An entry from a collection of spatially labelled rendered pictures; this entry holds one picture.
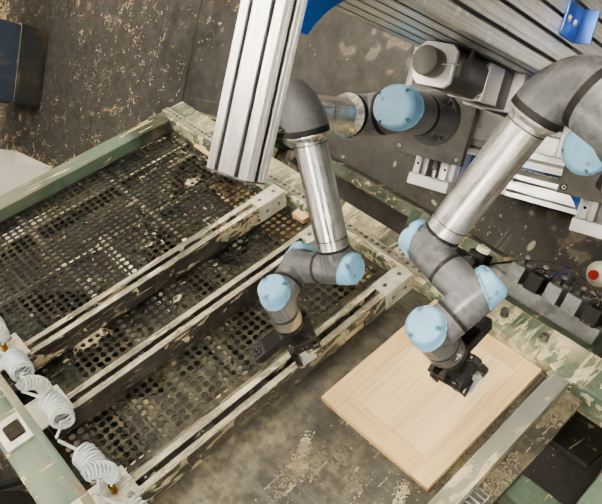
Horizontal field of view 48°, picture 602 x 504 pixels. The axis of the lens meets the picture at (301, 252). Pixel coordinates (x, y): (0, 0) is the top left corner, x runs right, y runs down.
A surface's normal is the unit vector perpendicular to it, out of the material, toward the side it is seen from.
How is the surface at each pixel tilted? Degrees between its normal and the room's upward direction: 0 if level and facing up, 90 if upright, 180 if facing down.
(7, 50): 91
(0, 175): 90
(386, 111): 7
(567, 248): 0
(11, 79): 91
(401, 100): 7
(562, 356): 54
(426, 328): 28
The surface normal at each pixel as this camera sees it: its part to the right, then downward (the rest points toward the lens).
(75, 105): -0.64, 0.00
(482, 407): -0.08, -0.71
